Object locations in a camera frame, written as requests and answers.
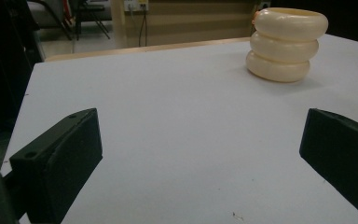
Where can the wooden steps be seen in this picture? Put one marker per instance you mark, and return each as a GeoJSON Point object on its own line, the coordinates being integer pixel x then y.
{"type": "Point", "coordinates": [192, 25]}

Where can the orange silicone utensil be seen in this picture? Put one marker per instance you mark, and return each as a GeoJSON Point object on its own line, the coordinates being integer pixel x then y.
{"type": "Point", "coordinates": [254, 19]}

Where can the wooden table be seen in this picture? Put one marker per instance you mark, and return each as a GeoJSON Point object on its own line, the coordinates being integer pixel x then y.
{"type": "Point", "coordinates": [136, 50]}

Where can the white wall socket strip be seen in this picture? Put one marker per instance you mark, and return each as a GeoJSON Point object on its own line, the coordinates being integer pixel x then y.
{"type": "Point", "coordinates": [135, 5]}

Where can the grey chair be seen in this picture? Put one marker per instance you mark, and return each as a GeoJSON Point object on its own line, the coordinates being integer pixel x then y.
{"type": "Point", "coordinates": [43, 12]}

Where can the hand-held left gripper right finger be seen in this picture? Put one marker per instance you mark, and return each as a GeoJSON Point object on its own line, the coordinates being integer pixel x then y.
{"type": "Point", "coordinates": [345, 155]}

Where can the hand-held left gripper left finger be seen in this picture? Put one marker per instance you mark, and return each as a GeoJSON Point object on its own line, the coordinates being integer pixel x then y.
{"type": "Point", "coordinates": [59, 161]}

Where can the black folding stand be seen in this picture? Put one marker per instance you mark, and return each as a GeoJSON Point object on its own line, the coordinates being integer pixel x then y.
{"type": "Point", "coordinates": [91, 12]}

